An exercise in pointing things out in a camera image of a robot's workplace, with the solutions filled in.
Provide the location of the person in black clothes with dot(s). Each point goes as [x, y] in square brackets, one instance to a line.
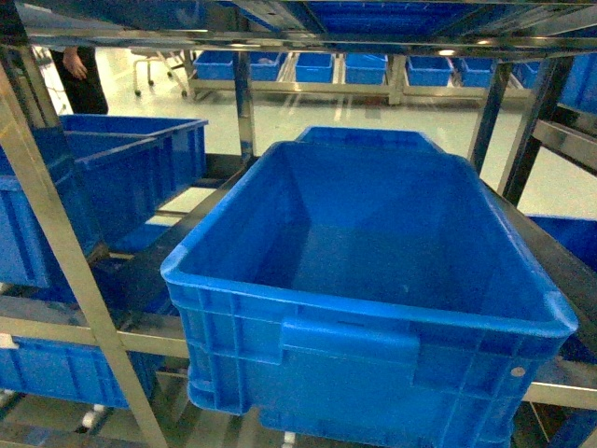
[78, 71]

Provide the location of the steel shelf rack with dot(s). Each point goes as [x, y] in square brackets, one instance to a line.
[146, 348]

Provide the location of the large blue shelf crate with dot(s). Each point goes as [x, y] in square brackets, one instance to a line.
[369, 295]

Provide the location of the blue crate left of shelf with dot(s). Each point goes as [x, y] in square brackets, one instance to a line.
[112, 174]

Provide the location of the blue crate behind large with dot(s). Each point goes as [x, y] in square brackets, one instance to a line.
[372, 138]

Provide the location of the steel shelf cart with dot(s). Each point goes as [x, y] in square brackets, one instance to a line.
[395, 87]

